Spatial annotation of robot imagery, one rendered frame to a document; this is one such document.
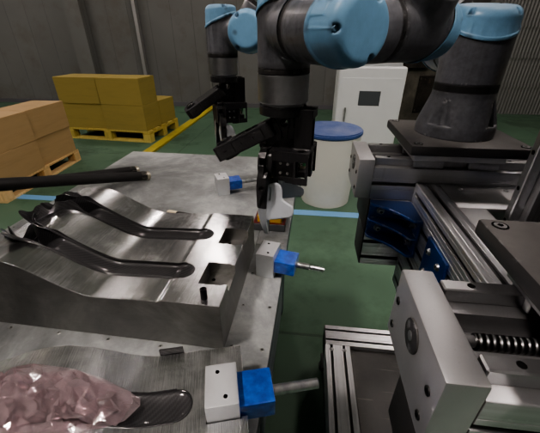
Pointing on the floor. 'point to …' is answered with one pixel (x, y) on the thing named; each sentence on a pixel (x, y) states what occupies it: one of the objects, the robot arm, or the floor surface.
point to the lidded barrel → (331, 164)
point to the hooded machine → (370, 99)
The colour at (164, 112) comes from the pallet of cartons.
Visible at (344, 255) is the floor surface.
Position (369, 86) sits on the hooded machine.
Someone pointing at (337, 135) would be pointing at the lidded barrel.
